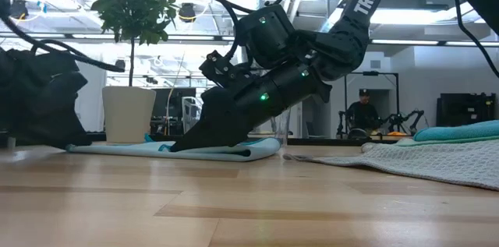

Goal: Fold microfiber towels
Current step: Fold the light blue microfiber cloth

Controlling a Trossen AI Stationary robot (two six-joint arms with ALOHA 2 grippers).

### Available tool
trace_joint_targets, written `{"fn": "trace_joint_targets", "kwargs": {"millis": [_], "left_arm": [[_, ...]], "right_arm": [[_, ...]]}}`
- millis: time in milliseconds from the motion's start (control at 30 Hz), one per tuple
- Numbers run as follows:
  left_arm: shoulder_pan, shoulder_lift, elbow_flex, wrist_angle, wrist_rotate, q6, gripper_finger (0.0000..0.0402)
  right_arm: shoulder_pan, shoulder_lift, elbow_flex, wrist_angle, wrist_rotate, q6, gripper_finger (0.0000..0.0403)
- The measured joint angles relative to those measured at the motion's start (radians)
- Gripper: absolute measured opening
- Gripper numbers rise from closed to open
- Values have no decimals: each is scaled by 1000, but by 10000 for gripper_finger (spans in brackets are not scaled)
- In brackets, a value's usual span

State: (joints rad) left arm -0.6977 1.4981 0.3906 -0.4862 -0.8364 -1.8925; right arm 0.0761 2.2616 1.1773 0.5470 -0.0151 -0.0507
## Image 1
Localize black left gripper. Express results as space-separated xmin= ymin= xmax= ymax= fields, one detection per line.
xmin=0 ymin=49 xmax=94 ymax=150

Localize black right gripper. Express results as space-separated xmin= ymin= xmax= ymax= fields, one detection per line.
xmin=169 ymin=78 xmax=271 ymax=153

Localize light blue teal-edged towel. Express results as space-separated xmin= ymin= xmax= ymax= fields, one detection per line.
xmin=65 ymin=136 xmax=282 ymax=163

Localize grey waffle-weave towel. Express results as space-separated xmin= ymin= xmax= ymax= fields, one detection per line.
xmin=282 ymin=137 xmax=499 ymax=192

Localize turquoise terry towel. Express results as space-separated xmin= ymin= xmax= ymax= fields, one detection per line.
xmin=412 ymin=119 xmax=499 ymax=143

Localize clear plastic bin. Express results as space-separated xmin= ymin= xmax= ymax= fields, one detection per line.
xmin=268 ymin=108 xmax=293 ymax=146

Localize white plant pot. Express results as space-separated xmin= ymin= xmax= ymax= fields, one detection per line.
xmin=101 ymin=85 xmax=157 ymax=145

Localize black ceiling-mounted device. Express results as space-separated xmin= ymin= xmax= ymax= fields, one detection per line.
xmin=9 ymin=0 xmax=30 ymax=20
xmin=178 ymin=2 xmax=197 ymax=24

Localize person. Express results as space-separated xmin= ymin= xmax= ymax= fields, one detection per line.
xmin=345 ymin=88 xmax=381 ymax=139

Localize green leafy plant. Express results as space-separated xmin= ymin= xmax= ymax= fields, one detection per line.
xmin=86 ymin=0 xmax=179 ymax=88

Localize black background robot arms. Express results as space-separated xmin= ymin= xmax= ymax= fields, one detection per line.
xmin=337 ymin=109 xmax=426 ymax=137

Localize long ceiling light strip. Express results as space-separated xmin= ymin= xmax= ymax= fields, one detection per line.
xmin=370 ymin=38 xmax=499 ymax=48

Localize black cabinet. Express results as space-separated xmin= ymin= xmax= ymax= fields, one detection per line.
xmin=436 ymin=92 xmax=497 ymax=128

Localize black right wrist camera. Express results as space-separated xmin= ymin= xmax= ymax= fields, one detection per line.
xmin=198 ymin=50 xmax=253 ymax=89

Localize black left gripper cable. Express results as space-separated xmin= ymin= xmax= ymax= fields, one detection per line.
xmin=0 ymin=15 xmax=126 ymax=74

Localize black metal stand frame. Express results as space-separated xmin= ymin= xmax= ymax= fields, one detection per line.
xmin=343 ymin=70 xmax=401 ymax=124

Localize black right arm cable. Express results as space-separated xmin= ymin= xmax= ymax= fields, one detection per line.
xmin=448 ymin=0 xmax=499 ymax=79

